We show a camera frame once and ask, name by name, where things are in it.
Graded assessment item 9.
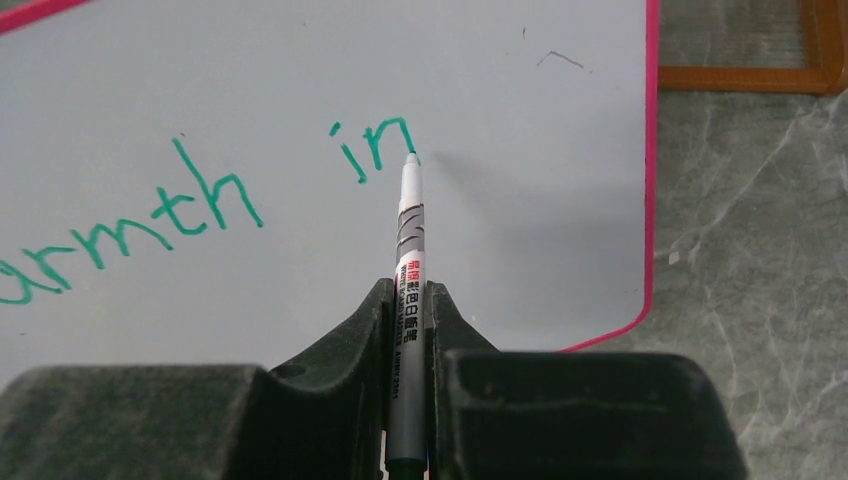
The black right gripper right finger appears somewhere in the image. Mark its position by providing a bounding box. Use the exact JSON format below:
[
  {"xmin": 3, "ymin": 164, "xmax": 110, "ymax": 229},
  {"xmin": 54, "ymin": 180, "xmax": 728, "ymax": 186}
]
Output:
[{"xmin": 425, "ymin": 282, "xmax": 748, "ymax": 479}]

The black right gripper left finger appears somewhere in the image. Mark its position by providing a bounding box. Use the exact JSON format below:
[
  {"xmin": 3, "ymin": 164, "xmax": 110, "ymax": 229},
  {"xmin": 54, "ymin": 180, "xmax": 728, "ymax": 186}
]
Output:
[{"xmin": 1, "ymin": 279, "xmax": 393, "ymax": 479}]

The green white marker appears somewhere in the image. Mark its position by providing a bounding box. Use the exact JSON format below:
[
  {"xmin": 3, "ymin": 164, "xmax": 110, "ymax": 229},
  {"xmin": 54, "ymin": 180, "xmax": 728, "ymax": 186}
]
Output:
[{"xmin": 385, "ymin": 152, "xmax": 427, "ymax": 479}]

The pink-framed whiteboard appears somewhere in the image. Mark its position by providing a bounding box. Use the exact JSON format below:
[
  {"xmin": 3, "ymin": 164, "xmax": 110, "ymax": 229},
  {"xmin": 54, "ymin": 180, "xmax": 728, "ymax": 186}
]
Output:
[{"xmin": 1, "ymin": 1, "xmax": 659, "ymax": 382}]

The orange wooden rack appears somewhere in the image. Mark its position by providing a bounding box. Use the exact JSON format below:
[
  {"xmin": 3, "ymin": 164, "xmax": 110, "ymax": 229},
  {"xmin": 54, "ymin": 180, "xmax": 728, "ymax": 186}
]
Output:
[{"xmin": 658, "ymin": 1, "xmax": 847, "ymax": 95}]

